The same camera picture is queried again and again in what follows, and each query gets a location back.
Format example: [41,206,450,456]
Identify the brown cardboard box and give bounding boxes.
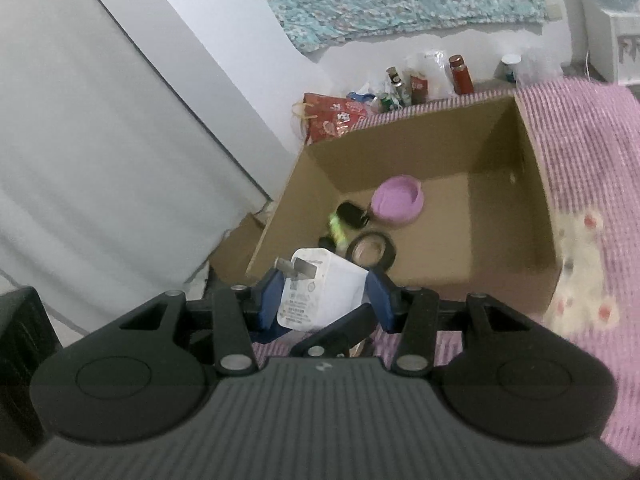
[207,93,559,317]

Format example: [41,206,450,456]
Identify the black key fob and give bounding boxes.
[335,201,371,229]

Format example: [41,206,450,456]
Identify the red patterned gift bag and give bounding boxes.
[292,92,372,149]

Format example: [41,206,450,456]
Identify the clear plastic bag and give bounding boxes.
[404,49,454,101]

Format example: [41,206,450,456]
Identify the blue and white bag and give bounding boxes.
[347,82,386,111]

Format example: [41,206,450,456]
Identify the white cabinet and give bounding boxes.
[582,0,640,87]

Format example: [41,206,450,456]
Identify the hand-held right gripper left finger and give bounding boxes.
[117,265,287,377]

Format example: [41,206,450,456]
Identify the black tape roll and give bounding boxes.
[346,231,398,267]

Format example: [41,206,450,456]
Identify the red small box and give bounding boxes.
[409,72,430,106]

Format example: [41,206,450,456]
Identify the green lip balm tube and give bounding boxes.
[327,212,352,257]

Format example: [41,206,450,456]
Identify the teal floral blanket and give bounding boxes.
[242,0,546,54]

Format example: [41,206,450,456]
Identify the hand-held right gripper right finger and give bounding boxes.
[365,268,527,377]

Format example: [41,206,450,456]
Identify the red thermos bottle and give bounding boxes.
[448,54,475,96]

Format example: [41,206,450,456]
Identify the pink striped blanket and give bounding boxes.
[250,77,640,462]

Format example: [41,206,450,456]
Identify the crinkled clear plastic wrap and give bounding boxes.
[514,47,564,89]

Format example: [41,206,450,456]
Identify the white charger plug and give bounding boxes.
[272,247,370,334]

